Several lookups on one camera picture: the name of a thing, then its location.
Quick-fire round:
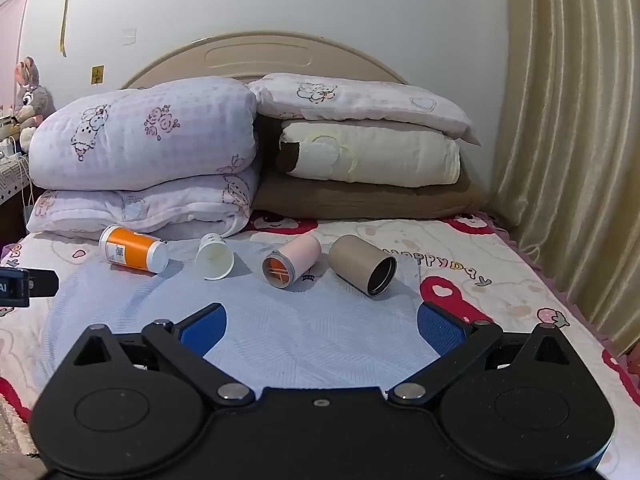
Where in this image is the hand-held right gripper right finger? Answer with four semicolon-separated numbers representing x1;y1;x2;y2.
387;302;576;408

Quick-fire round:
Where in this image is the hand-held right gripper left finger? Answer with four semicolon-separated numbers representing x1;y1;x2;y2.
65;302;256;408

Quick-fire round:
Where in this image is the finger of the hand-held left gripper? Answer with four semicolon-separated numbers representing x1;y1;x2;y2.
27;269;60;297

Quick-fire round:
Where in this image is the white paper cup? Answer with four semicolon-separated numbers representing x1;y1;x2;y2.
194;233;235;281

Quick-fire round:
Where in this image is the orange cup with white rim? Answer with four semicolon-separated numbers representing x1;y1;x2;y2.
99;225;170;275

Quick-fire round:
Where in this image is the tan cup with black inside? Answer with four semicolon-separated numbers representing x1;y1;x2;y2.
328;233;399;299

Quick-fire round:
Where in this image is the pink cup with orange inside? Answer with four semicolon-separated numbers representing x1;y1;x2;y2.
261;235;322;291

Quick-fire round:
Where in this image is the bedside table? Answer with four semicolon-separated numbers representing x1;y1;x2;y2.
0;157;32;242

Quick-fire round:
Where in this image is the light blue quilted mat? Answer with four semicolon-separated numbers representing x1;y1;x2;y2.
34;239;437;397

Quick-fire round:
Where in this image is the brown pillow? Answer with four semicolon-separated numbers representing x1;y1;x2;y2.
251;159;495;221

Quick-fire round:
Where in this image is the folded pink floral quilt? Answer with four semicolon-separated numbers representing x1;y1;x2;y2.
26;76;262;242

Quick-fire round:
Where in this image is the cream pillow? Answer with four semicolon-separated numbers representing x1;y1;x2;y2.
276;120;461;187

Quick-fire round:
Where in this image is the grey stuffed rabbit toy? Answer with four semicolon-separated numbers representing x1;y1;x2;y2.
10;56;56;130

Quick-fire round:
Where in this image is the beige pleated curtain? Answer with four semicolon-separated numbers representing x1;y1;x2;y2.
489;0;640;357

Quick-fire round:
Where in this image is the pink window blind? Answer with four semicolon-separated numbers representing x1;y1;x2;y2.
0;0;32;108

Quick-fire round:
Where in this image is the pink printed pillow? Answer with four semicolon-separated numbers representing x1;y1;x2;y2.
248;72;482;147

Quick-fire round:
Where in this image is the yellow tape strip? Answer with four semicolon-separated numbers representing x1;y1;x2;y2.
58;0;79;59

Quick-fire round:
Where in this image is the beige bed headboard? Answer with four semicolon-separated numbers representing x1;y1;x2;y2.
120;31;409;92

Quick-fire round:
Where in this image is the white cable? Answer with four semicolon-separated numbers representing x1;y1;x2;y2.
19;154;37;212

